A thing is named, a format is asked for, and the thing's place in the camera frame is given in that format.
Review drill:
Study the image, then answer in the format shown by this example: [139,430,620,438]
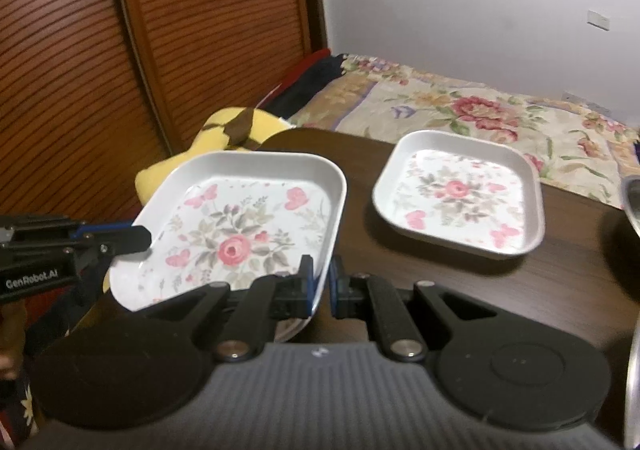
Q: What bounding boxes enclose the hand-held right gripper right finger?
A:
[329,255,499,364]

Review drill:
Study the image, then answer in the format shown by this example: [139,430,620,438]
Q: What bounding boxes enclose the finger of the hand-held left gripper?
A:
[70,224,153,255]

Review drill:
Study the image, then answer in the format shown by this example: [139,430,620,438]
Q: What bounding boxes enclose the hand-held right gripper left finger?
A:
[145,254,317,364]

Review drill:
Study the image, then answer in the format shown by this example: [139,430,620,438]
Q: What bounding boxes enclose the white floral square plate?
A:
[372,130,546,261]
[107,150,348,331]

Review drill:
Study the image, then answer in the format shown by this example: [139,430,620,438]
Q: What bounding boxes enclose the stainless steel bowl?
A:
[621,320,640,450]
[619,174,640,237]

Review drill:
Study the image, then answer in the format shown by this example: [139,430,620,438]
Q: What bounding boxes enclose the yellow plush cushion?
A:
[102,106,297,293]

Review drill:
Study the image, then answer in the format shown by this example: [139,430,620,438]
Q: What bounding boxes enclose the dark floral clothing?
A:
[0,370,48,450]

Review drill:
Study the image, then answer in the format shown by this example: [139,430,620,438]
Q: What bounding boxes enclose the wooden louvered wardrobe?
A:
[0,0,329,227]

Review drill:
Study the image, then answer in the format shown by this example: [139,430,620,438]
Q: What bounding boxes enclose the dark red and navy cloth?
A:
[256,48,347,117]

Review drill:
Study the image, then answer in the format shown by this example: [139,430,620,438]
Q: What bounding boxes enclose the floral bed blanket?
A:
[287,53,640,211]

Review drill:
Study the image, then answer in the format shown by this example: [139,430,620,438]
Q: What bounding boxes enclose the white wall socket strip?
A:
[561,90,612,117]

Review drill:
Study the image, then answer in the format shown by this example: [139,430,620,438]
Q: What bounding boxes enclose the white wall switch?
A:
[586,8,612,32]

